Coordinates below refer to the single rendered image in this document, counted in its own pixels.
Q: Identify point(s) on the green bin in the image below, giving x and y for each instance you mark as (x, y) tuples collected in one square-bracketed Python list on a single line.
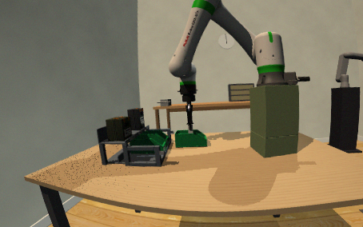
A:
[(147, 140), (185, 139), (159, 133)]

